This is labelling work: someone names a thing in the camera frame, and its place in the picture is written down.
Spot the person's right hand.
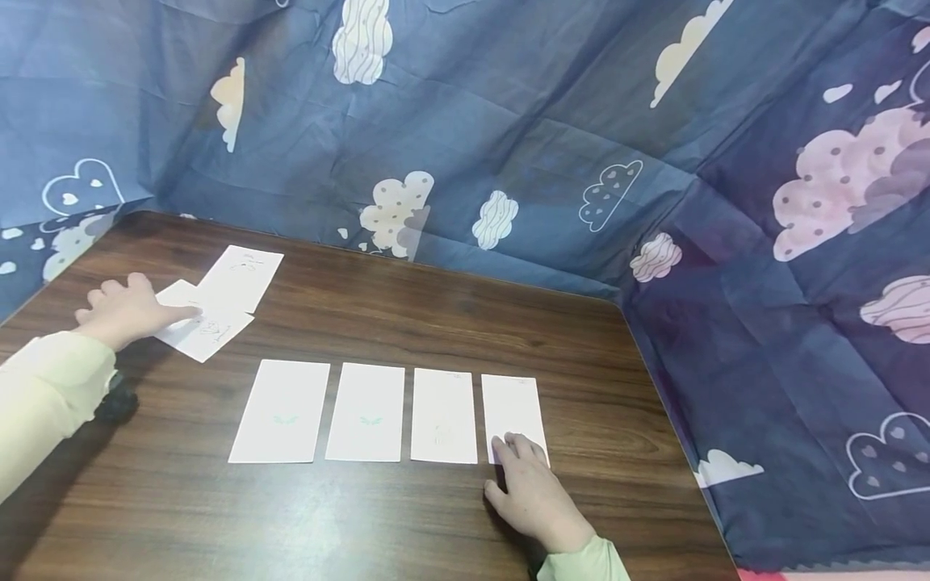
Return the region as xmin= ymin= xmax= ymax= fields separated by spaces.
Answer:
xmin=484 ymin=433 xmax=598 ymax=556

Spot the person's left hand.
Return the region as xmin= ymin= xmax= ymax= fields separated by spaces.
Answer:
xmin=73 ymin=273 xmax=203 ymax=353

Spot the person's right forearm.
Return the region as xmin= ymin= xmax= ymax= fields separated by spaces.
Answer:
xmin=536 ymin=534 xmax=632 ymax=581

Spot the white card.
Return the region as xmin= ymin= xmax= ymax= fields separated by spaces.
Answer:
xmin=152 ymin=278 xmax=256 ymax=364
xmin=196 ymin=245 xmax=286 ymax=315
xmin=409 ymin=368 xmax=480 ymax=466
xmin=480 ymin=374 xmax=552 ymax=468
xmin=228 ymin=359 xmax=332 ymax=466
xmin=324 ymin=362 xmax=407 ymax=463

